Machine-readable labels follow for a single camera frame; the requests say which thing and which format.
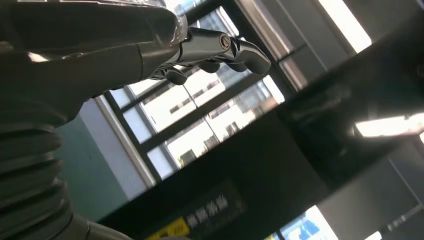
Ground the black inbound scanner machine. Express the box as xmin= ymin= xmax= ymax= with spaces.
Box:
xmin=99 ymin=9 xmax=424 ymax=240

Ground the dark-framed window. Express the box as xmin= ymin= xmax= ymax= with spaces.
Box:
xmin=96 ymin=0 xmax=311 ymax=188
xmin=263 ymin=204 xmax=383 ymax=240

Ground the ceiling light panel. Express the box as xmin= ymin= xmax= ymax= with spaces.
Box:
xmin=317 ymin=0 xmax=373 ymax=54

